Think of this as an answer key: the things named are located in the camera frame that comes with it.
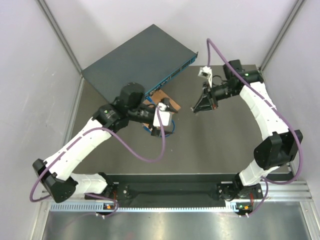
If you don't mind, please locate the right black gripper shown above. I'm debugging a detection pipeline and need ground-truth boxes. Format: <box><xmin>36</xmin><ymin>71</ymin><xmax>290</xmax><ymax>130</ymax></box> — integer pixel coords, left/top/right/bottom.
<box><xmin>193</xmin><ymin>81</ymin><xmax>237</xmax><ymax>114</ymax></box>

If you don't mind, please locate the dark blue network switch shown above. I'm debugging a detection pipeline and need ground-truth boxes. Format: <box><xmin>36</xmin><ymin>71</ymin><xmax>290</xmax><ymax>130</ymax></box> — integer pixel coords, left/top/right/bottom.
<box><xmin>81</xmin><ymin>24</ymin><xmax>198</xmax><ymax>102</ymax></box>

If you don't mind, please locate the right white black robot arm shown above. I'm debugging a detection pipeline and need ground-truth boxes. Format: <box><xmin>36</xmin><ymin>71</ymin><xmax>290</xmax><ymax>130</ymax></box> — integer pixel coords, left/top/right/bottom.
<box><xmin>192</xmin><ymin>60</ymin><xmax>303</xmax><ymax>201</ymax></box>

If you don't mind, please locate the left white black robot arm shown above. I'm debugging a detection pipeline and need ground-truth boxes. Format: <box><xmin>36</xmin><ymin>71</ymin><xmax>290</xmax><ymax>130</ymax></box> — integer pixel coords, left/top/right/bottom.
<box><xmin>32</xmin><ymin>82</ymin><xmax>178</xmax><ymax>203</ymax></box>

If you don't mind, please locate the wooden board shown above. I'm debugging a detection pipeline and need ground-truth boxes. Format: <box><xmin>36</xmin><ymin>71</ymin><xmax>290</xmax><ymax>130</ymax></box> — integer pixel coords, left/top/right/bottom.
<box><xmin>146</xmin><ymin>89</ymin><xmax>181</xmax><ymax>111</ymax></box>

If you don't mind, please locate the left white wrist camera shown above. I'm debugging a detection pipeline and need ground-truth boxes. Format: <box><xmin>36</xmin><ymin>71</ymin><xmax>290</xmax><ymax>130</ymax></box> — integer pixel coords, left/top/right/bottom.
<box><xmin>152</xmin><ymin>102</ymin><xmax>173</xmax><ymax>127</ymax></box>

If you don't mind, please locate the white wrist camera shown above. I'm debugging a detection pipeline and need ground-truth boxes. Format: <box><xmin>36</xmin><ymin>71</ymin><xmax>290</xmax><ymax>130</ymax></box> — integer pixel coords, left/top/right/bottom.
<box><xmin>152</xmin><ymin>102</ymin><xmax>173</xmax><ymax>127</ymax></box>
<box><xmin>198</xmin><ymin>66</ymin><xmax>213</xmax><ymax>87</ymax></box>

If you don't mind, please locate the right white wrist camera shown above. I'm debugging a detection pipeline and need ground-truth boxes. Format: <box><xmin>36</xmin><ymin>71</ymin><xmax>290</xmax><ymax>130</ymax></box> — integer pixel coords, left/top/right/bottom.
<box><xmin>198</xmin><ymin>66</ymin><xmax>213</xmax><ymax>87</ymax></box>

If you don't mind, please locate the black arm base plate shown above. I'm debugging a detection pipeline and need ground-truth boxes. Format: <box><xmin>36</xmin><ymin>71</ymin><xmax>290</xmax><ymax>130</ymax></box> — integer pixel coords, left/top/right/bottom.
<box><xmin>84</xmin><ymin>174</ymin><xmax>263</xmax><ymax>208</ymax></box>

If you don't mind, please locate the slotted cable duct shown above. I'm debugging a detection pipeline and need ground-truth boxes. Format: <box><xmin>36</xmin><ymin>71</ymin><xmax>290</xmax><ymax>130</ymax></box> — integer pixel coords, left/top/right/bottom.
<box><xmin>49</xmin><ymin>201</ymin><xmax>250</xmax><ymax>213</ymax></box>

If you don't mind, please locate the right aluminium frame post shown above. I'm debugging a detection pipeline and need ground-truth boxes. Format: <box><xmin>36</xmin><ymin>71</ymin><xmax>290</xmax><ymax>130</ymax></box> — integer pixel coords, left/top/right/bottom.
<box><xmin>258</xmin><ymin>0</ymin><xmax>307</xmax><ymax>72</ymax></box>

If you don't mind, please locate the aluminium frame post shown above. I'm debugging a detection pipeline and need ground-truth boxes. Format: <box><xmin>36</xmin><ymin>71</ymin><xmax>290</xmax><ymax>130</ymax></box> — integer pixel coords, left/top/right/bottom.
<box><xmin>258</xmin><ymin>0</ymin><xmax>307</xmax><ymax>72</ymax></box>
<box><xmin>35</xmin><ymin>0</ymin><xmax>82</xmax><ymax>74</ymax></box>

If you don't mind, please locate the left aluminium frame post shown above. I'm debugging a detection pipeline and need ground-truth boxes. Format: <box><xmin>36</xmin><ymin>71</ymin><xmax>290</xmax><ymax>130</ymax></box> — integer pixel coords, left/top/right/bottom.
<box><xmin>35</xmin><ymin>0</ymin><xmax>82</xmax><ymax>74</ymax></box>

